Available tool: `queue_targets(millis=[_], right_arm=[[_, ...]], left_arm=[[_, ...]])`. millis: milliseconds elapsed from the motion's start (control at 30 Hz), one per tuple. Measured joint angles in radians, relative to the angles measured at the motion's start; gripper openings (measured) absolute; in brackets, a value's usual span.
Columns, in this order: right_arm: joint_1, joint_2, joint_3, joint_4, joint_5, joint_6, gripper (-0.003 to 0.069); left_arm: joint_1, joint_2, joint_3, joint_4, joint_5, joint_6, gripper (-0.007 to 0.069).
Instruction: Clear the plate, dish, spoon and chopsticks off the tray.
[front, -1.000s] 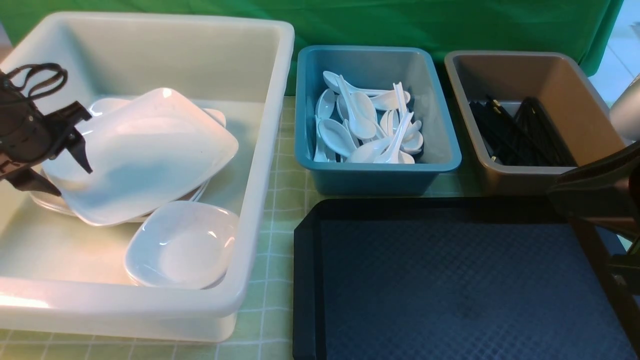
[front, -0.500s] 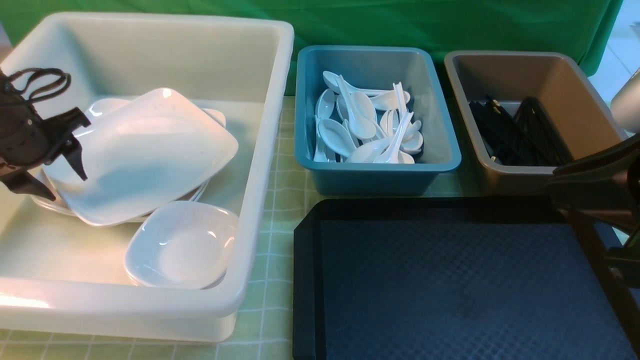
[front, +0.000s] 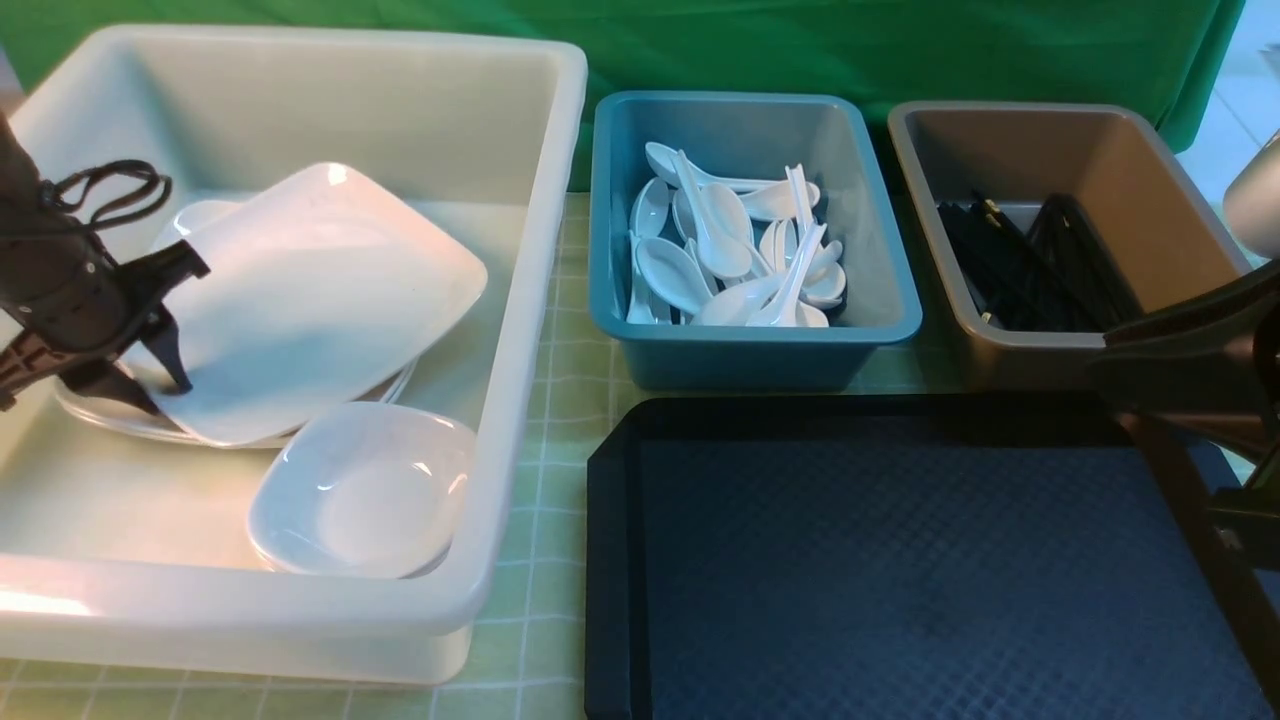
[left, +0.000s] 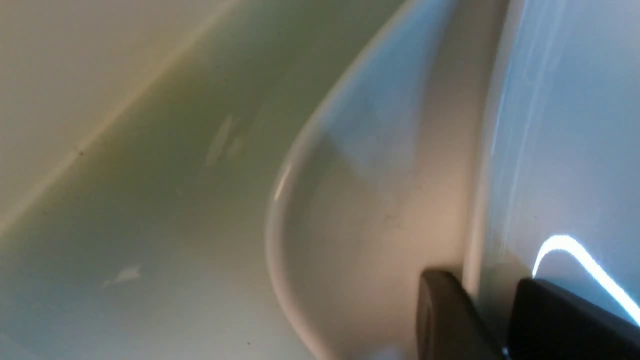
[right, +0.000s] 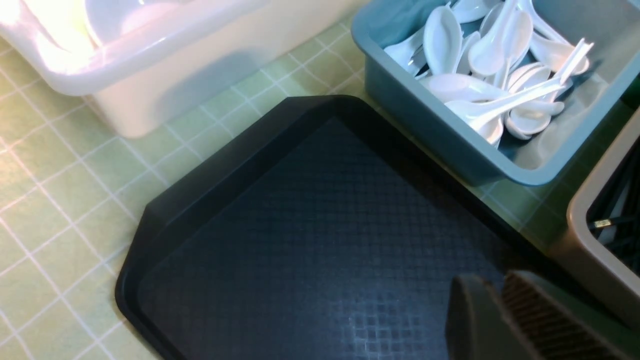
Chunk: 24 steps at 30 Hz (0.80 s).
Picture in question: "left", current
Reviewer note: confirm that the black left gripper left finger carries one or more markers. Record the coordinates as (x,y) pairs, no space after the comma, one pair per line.
(448,326)

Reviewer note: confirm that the large white plastic tub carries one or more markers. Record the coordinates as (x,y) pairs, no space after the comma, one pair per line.
(149,245)

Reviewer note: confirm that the large white square plate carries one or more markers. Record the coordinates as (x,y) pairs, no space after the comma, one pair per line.
(558,189)

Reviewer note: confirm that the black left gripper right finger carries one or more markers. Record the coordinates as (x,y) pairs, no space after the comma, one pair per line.
(547,322)

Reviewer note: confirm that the top white plate in tub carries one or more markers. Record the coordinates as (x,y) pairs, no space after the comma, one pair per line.
(381,181)

